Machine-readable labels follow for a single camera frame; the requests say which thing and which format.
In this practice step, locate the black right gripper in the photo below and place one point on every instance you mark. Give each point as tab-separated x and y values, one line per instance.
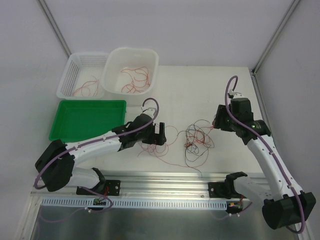
221	118

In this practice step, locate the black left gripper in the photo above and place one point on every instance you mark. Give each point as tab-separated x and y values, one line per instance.
155	134

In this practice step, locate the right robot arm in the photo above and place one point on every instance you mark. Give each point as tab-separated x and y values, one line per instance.
285	204

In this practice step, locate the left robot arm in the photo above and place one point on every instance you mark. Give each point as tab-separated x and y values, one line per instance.
58	166

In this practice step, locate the white plastic tub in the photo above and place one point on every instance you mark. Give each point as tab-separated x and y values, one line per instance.
130	74

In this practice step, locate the green plastic tray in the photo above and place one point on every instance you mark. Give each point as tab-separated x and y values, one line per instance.
79	120

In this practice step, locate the white perforated basket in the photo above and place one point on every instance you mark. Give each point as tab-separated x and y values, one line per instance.
82	75

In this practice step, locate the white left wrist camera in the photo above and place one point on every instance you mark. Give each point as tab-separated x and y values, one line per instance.
150	111

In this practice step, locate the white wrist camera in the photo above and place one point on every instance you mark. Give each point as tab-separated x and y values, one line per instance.
234	95
150	111

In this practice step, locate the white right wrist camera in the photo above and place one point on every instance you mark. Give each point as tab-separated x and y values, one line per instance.
234	95

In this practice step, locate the aluminium extrusion rail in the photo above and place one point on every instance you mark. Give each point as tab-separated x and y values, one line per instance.
141	185

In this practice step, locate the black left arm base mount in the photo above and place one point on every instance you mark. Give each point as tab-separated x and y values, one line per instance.
111	186

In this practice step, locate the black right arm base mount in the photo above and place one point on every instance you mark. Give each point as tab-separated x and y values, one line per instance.
222	190

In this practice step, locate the white slotted cable duct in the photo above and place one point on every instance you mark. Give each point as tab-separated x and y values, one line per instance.
176	204

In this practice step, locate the right aluminium frame post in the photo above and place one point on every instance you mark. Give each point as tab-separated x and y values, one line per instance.
275	36

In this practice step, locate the aluminium frame post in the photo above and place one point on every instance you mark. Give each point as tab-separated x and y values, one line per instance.
54	26
275	36

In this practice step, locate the left aluminium frame post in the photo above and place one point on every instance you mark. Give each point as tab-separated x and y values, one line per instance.
54	26

